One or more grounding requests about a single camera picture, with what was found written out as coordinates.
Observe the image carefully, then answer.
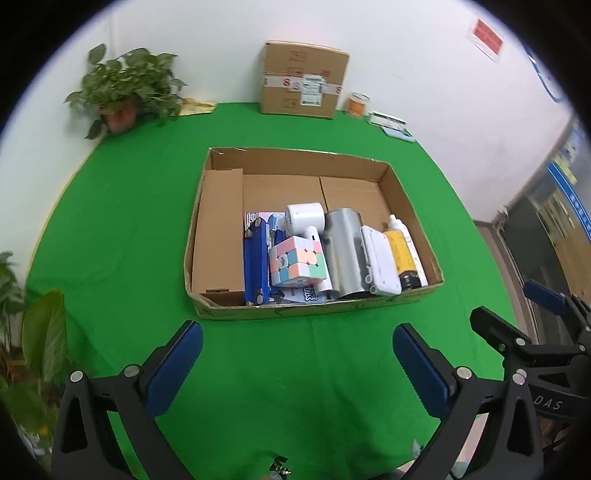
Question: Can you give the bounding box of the green table cloth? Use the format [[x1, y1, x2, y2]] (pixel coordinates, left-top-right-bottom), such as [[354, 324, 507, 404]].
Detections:
[[27, 104, 513, 479]]

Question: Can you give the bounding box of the orange clear jar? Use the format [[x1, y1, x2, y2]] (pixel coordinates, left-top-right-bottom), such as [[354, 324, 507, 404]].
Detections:
[[346, 92, 370, 118]]

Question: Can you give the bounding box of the potted green plant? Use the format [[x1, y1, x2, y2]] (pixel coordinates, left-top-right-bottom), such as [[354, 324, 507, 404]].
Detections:
[[64, 43, 186, 140]]

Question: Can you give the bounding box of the white handheld fan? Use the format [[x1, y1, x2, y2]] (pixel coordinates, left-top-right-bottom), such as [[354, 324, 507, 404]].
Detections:
[[284, 203, 332, 302]]

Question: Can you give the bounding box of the yellow paper envelope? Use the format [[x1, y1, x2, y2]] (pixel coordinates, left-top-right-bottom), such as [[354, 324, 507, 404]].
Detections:
[[178, 98, 216, 116]]

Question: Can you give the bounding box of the leafy plant at left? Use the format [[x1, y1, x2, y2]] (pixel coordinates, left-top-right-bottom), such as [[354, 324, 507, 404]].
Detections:
[[1, 251, 68, 467]]

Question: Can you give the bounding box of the light blue flat case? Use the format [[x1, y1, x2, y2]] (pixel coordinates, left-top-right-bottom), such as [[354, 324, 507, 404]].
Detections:
[[381, 126, 416, 143]]

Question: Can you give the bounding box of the white spray bottle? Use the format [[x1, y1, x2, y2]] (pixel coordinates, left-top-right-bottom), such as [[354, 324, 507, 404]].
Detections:
[[387, 214, 429, 288]]

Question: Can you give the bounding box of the open cardboard tray box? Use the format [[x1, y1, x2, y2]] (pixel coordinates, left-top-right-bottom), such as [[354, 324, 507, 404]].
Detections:
[[184, 148, 444, 320]]

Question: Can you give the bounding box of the yellow black tin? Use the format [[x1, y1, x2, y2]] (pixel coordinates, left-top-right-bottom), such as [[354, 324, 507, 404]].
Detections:
[[385, 230, 422, 291]]

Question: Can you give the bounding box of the pastel rubik's cube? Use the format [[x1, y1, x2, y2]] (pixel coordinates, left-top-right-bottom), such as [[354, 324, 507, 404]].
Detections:
[[269, 236, 328, 288]]

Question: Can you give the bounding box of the blue pen pack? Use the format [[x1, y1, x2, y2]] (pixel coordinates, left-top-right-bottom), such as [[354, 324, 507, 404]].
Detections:
[[243, 212, 287, 306]]

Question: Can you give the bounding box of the sealed cardboard box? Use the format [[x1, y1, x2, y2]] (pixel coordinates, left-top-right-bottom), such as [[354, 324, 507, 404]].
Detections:
[[260, 41, 349, 119]]

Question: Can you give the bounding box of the red wall notice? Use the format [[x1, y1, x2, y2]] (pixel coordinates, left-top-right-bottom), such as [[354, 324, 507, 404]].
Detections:
[[467, 17, 504, 63]]

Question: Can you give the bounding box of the silver metal can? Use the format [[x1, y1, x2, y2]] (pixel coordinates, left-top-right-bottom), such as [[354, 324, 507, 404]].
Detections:
[[321, 208, 370, 299]]

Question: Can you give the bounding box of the white case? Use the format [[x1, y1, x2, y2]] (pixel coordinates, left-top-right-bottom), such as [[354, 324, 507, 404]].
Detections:
[[360, 225, 402, 296]]

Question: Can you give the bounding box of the glass door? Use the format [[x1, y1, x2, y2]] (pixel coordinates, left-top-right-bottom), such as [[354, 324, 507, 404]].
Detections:
[[501, 119, 590, 301]]

